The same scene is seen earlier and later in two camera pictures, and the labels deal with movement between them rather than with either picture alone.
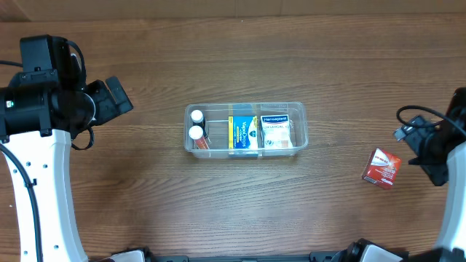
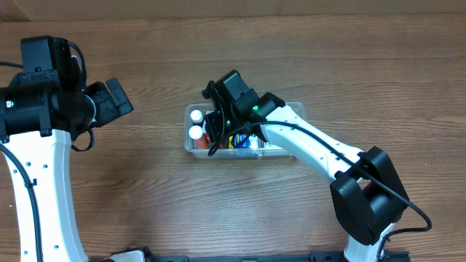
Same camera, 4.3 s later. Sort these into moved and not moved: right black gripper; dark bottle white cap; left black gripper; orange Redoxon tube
Moved: right black gripper
Not moved: left black gripper; dark bottle white cap; orange Redoxon tube
